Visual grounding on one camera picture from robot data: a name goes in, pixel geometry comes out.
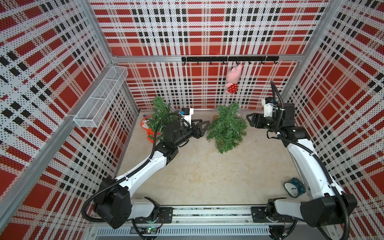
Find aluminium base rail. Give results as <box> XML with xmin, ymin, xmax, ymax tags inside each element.
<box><xmin>86</xmin><ymin>204</ymin><xmax>337</xmax><ymax>238</ymax></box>

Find white tissue box wooden lid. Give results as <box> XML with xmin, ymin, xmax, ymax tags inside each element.
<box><xmin>212</xmin><ymin>114</ymin><xmax>220</xmax><ymax>121</ymax></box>

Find teal alarm clock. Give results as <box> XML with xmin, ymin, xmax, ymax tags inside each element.
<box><xmin>283</xmin><ymin>178</ymin><xmax>306</xmax><ymax>198</ymax></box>

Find small green christmas tree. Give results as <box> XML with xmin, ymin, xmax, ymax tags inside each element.
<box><xmin>146</xmin><ymin>95</ymin><xmax>178</xmax><ymax>142</ymax></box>
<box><xmin>206</xmin><ymin>101</ymin><xmax>248</xmax><ymax>154</ymax></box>

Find black wall hook rail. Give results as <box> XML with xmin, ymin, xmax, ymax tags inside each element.
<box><xmin>181</xmin><ymin>56</ymin><xmax>280</xmax><ymax>63</ymax></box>

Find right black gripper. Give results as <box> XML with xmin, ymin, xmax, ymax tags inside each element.
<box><xmin>246</xmin><ymin>112</ymin><xmax>281</xmax><ymax>133</ymax></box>

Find clear star string light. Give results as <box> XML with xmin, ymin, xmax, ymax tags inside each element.
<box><xmin>143</xmin><ymin>103</ymin><xmax>181</xmax><ymax>140</ymax></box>

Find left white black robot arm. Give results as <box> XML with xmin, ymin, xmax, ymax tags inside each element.
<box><xmin>81</xmin><ymin>109</ymin><xmax>211</xmax><ymax>229</ymax></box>

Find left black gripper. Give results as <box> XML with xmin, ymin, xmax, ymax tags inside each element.
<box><xmin>173</xmin><ymin>118</ymin><xmax>210</xmax><ymax>148</ymax></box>

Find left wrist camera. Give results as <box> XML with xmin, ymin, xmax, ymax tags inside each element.
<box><xmin>180</xmin><ymin>108</ymin><xmax>194</xmax><ymax>125</ymax></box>

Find pink pig plush toy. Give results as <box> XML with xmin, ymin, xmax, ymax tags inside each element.
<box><xmin>225</xmin><ymin>64</ymin><xmax>243</xmax><ymax>94</ymax></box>

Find red shark plush toy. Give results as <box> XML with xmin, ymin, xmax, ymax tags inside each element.
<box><xmin>141</xmin><ymin>115</ymin><xmax>155</xmax><ymax>143</ymax></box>

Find white wire mesh basket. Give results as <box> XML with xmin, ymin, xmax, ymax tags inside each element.
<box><xmin>74</xmin><ymin>66</ymin><xmax>128</xmax><ymax>128</ymax></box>

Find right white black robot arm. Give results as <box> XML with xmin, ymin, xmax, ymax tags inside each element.
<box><xmin>247</xmin><ymin>82</ymin><xmax>358</xmax><ymax>240</ymax></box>

